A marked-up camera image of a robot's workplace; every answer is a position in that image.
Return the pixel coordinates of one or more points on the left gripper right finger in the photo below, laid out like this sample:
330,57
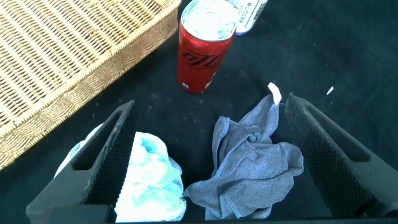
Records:
357,180

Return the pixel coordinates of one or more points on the black table cloth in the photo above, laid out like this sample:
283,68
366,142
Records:
311,56

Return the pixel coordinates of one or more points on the light blue bath sponge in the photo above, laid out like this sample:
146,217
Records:
149,186

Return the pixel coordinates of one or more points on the rectangular wicker basket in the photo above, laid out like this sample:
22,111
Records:
62,62

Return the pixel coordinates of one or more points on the small white paper scrap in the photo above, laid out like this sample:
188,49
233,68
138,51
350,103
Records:
330,90

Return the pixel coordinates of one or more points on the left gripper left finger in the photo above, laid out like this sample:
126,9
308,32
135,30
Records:
62,193

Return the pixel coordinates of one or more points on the red soda can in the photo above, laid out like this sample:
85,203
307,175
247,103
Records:
199,71

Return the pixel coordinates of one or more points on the purple trash bag roll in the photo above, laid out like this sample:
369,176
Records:
248,18

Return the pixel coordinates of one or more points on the grey microfibre cloth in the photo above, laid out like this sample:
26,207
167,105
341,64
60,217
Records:
248,171

